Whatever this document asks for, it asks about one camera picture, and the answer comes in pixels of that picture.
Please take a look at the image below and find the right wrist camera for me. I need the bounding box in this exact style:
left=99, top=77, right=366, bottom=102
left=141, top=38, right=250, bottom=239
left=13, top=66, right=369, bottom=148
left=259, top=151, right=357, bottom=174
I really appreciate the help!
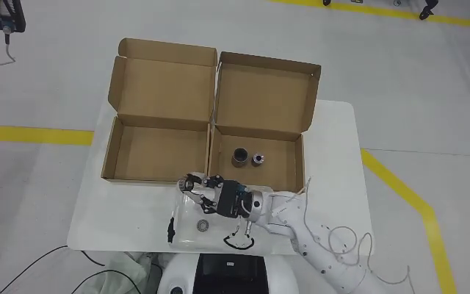
left=216, top=179, right=246, bottom=219

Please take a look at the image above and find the robot body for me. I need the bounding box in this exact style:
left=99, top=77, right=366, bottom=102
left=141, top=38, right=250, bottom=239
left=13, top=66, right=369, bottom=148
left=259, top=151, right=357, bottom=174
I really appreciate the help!
left=156, top=252, right=300, bottom=294

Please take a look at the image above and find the person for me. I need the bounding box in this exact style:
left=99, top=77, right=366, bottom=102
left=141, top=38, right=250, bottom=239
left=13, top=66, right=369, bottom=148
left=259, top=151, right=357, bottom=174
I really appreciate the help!
left=418, top=0, right=440, bottom=21

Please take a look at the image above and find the thin white cable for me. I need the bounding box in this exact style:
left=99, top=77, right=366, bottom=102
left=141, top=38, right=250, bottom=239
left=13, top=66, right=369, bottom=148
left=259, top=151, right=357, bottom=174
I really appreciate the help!
left=270, top=176, right=413, bottom=294

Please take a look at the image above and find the cardboard box with plain inside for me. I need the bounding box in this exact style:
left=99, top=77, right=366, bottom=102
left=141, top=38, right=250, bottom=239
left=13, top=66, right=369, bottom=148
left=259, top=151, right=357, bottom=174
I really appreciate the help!
left=101, top=37, right=219, bottom=185

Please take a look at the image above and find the black floor cable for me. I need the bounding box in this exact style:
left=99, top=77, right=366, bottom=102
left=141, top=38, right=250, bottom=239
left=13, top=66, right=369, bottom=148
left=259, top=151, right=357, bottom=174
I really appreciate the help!
left=0, top=245, right=106, bottom=294
left=70, top=269, right=143, bottom=294

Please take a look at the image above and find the dark metal bush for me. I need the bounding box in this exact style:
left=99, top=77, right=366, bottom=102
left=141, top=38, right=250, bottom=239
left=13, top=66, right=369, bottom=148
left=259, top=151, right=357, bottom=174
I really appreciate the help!
left=231, top=147, right=250, bottom=169

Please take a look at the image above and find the silver metal ring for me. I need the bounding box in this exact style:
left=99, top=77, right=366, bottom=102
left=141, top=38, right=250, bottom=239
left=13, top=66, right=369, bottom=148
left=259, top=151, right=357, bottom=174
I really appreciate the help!
left=177, top=174, right=195, bottom=193

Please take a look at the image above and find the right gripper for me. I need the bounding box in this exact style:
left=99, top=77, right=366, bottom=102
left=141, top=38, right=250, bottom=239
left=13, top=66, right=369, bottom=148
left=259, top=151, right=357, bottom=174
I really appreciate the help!
left=184, top=173, right=264, bottom=222

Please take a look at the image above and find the cardboard box holding bushes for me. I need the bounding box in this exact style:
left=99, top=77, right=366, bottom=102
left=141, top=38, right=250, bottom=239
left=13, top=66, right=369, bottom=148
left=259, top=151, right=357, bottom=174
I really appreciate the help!
left=207, top=51, right=322, bottom=194

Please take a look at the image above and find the clear plastic tray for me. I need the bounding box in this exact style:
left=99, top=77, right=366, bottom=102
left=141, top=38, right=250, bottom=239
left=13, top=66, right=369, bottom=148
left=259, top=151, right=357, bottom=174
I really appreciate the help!
left=169, top=171, right=296, bottom=257

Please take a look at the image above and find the pale crumpled cloth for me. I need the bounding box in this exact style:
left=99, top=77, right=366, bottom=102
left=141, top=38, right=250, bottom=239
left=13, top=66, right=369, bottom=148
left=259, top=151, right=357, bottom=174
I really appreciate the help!
left=83, top=251, right=163, bottom=294

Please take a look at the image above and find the dark device with grey cable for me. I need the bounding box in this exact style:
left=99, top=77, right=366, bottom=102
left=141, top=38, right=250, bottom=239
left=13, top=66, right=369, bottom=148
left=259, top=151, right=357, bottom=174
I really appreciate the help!
left=0, top=0, right=27, bottom=68

